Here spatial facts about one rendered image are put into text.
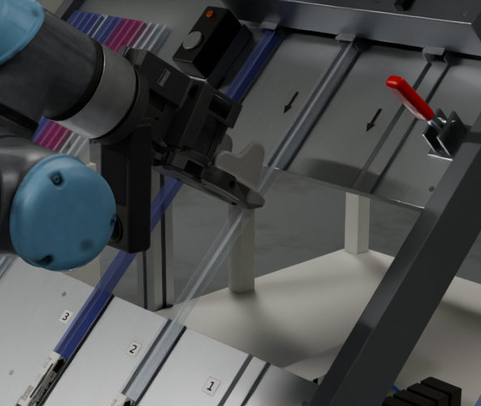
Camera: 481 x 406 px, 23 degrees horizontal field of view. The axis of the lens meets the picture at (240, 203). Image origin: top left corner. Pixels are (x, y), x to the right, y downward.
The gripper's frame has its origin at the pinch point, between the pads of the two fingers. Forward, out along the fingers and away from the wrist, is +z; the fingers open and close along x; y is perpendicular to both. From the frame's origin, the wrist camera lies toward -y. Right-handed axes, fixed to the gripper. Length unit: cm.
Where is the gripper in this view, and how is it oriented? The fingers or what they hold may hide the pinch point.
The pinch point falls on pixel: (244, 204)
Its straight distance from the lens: 112.6
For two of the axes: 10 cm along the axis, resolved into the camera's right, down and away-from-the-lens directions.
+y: 3.9, -9.2, 1.0
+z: 6.2, 3.4, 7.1
